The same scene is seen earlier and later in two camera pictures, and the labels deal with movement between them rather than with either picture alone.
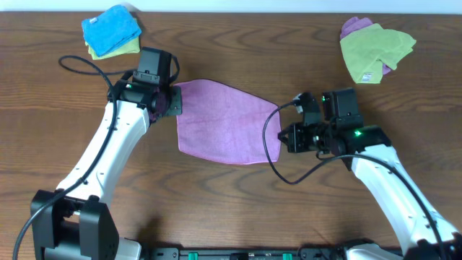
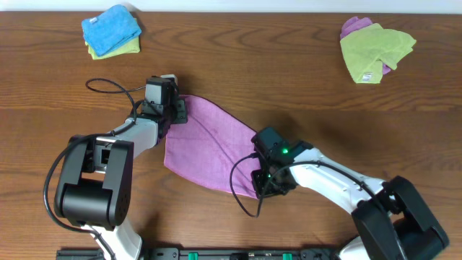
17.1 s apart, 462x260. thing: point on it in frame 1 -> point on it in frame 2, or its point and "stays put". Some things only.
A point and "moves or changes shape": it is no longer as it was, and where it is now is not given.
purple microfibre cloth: x=222 y=124 moves or changes shape
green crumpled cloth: x=367 y=48 stays put
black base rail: x=201 y=253 stays put
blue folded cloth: x=109 y=29 stays put
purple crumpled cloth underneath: x=353 y=24 stays put
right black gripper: x=295 y=145 -> x=257 y=176
